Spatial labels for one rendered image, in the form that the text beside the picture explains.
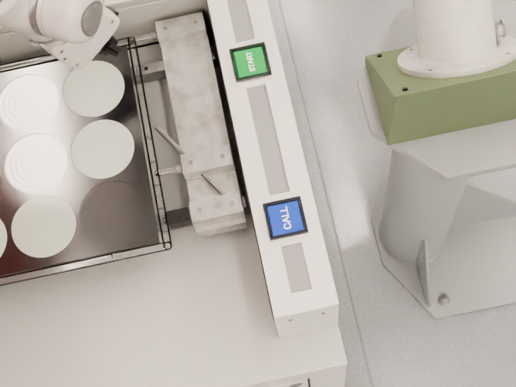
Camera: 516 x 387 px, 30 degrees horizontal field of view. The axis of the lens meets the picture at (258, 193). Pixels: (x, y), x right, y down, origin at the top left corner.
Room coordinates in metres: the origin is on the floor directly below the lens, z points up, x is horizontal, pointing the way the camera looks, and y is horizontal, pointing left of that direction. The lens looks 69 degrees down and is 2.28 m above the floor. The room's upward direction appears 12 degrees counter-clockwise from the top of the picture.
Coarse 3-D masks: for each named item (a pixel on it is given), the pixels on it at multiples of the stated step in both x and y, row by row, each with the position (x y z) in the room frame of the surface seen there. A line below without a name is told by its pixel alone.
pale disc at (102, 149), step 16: (96, 128) 0.68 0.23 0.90; (112, 128) 0.68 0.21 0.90; (80, 144) 0.66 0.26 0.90; (96, 144) 0.65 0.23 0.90; (112, 144) 0.65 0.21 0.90; (128, 144) 0.64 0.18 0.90; (80, 160) 0.63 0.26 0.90; (96, 160) 0.63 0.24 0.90; (112, 160) 0.62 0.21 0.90; (128, 160) 0.62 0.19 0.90; (96, 176) 0.60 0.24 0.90; (112, 176) 0.60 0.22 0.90
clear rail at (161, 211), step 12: (132, 36) 0.83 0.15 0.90; (132, 48) 0.81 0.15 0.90; (132, 60) 0.79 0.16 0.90; (144, 96) 0.72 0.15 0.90; (144, 108) 0.70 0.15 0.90; (144, 120) 0.68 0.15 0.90; (144, 132) 0.66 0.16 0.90; (156, 156) 0.61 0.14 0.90; (156, 168) 0.59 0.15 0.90; (156, 180) 0.57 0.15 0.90; (156, 192) 0.55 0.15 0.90; (156, 204) 0.53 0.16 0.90; (168, 228) 0.49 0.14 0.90; (168, 240) 0.47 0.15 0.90
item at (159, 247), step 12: (120, 252) 0.47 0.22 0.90; (132, 252) 0.46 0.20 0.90; (144, 252) 0.46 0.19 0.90; (156, 252) 0.46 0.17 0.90; (60, 264) 0.47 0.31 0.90; (72, 264) 0.46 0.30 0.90; (84, 264) 0.46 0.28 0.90; (96, 264) 0.46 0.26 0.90; (12, 276) 0.46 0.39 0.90; (24, 276) 0.46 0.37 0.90; (36, 276) 0.46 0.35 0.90
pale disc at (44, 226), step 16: (32, 208) 0.57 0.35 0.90; (48, 208) 0.56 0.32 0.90; (64, 208) 0.56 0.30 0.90; (16, 224) 0.55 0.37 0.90; (32, 224) 0.54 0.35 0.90; (48, 224) 0.54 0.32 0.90; (64, 224) 0.53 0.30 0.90; (16, 240) 0.52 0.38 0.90; (32, 240) 0.52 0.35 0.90; (48, 240) 0.51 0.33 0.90; (64, 240) 0.51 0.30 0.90
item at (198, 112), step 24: (168, 48) 0.81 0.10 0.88; (192, 48) 0.80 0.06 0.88; (168, 72) 0.76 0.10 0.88; (192, 72) 0.76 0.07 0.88; (192, 96) 0.71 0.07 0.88; (216, 96) 0.70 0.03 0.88; (192, 120) 0.67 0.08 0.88; (216, 120) 0.66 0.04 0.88; (192, 144) 0.63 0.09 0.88; (216, 144) 0.62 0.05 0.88; (192, 192) 0.55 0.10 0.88; (216, 192) 0.54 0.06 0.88
